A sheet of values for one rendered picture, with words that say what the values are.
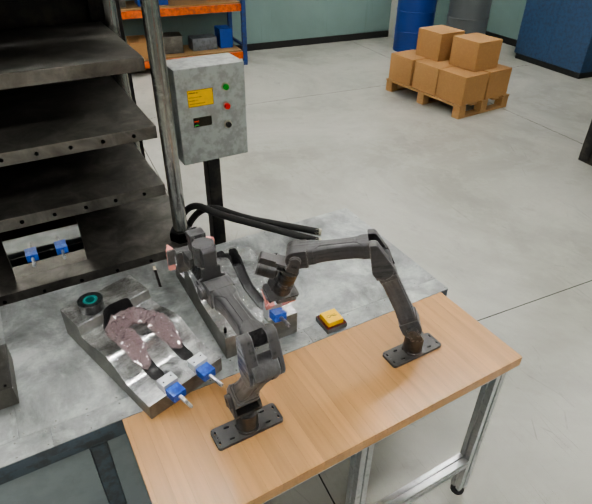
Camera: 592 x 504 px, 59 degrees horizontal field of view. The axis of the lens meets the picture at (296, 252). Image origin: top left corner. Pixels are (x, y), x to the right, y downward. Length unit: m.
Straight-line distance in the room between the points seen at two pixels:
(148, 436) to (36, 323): 0.67
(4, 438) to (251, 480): 0.70
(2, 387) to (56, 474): 0.31
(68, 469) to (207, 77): 1.48
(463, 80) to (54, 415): 5.23
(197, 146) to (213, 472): 1.34
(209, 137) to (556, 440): 2.06
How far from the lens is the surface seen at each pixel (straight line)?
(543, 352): 3.16
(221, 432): 1.54
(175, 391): 1.57
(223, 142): 2.32
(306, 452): 1.50
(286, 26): 8.80
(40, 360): 1.88
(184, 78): 2.18
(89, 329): 1.81
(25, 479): 1.80
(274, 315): 1.65
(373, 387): 1.66
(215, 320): 1.73
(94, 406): 1.69
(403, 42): 8.69
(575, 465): 2.73
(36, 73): 2.04
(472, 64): 6.26
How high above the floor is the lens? 2.04
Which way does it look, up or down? 35 degrees down
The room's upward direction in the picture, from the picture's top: 1 degrees clockwise
